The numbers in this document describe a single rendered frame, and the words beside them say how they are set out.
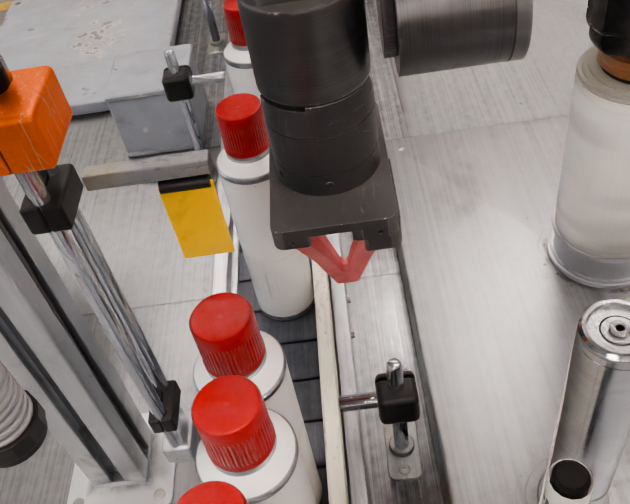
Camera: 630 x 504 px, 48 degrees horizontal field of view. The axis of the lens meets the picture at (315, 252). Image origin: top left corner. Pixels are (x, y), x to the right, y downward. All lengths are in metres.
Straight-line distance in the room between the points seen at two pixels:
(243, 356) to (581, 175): 0.31
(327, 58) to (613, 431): 0.24
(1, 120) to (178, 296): 0.43
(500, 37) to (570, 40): 0.71
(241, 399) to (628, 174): 0.34
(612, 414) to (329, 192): 0.18
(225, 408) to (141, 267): 0.46
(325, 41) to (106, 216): 0.57
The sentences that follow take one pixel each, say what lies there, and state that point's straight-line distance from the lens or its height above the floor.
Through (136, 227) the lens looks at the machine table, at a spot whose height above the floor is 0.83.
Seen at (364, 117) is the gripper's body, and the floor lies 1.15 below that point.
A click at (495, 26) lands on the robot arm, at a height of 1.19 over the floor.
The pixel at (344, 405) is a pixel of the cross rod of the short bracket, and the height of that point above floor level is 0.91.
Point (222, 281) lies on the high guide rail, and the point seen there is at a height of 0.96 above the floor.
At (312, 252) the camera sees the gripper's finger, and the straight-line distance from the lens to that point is 0.42.
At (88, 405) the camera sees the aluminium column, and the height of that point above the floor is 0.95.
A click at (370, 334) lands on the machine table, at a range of 0.66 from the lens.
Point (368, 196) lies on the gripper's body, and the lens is 0.37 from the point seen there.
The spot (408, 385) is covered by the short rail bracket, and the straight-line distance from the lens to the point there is 0.52.
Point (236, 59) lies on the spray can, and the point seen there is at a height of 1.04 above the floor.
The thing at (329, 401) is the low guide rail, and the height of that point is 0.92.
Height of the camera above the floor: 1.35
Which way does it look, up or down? 46 degrees down
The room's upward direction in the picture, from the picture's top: 11 degrees counter-clockwise
